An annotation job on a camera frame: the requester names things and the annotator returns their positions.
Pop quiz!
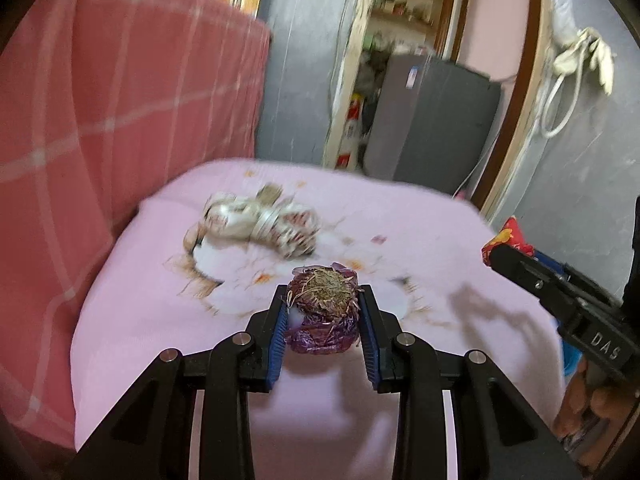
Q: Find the blue plastic bucket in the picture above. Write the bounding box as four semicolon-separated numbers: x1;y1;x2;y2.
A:
562;341;582;378

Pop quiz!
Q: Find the right human hand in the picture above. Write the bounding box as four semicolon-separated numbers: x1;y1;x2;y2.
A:
552;358;639;478

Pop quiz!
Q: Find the red white sack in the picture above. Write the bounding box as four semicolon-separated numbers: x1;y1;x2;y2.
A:
335;93;362;170

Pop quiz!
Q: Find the red wrapper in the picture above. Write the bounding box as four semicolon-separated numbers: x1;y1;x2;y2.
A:
482;216;536;266

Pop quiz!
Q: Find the grey refrigerator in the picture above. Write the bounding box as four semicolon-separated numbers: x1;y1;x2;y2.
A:
362;54;502;195

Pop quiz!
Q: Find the white hose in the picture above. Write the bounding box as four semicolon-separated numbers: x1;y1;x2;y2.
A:
539;58;586;140

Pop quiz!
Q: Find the purple onion root piece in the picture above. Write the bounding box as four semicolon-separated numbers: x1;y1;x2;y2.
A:
284;262;360;354

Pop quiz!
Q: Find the red plaid cloth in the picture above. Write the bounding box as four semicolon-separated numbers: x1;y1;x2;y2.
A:
1;0;270;448

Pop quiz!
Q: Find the pink table cloth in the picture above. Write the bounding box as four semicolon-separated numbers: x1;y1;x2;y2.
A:
70;160;564;479

